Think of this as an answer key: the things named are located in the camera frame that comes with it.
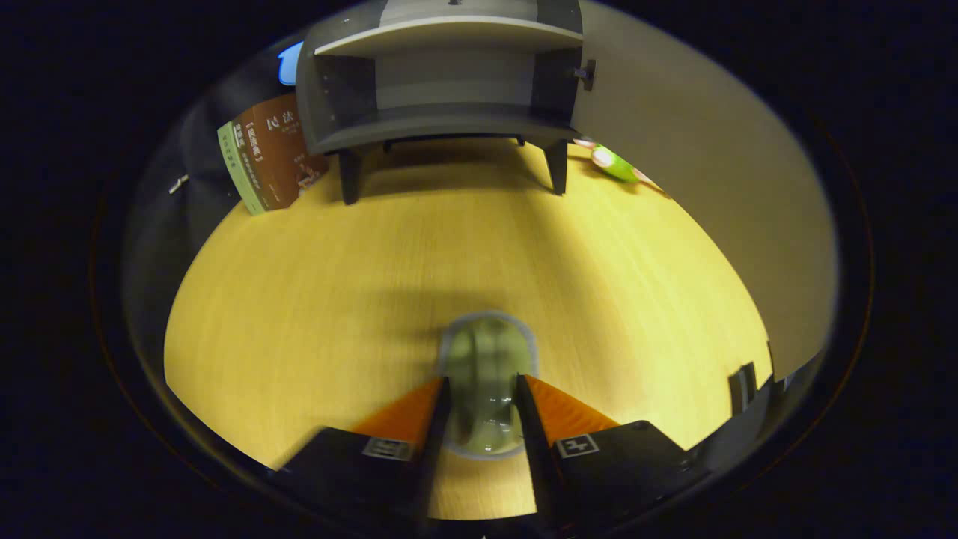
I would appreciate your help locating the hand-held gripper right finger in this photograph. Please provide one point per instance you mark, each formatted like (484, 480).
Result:
(535, 449)

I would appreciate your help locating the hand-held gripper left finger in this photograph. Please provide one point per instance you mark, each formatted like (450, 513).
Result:
(438, 449)

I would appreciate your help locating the small green gray-rimmed object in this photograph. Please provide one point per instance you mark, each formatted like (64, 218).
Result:
(486, 374)

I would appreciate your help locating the green plush toy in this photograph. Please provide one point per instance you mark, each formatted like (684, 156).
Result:
(615, 163)

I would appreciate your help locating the gray cabinet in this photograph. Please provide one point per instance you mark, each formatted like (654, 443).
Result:
(449, 123)

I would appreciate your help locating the brown book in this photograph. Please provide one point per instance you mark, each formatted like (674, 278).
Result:
(254, 161)
(292, 150)

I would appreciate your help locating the black backdrop cloth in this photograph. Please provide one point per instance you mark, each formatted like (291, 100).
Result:
(198, 195)

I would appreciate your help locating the white clothespin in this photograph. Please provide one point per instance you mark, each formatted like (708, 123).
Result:
(178, 184)

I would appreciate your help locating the metal door hinge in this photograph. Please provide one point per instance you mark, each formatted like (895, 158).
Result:
(584, 72)

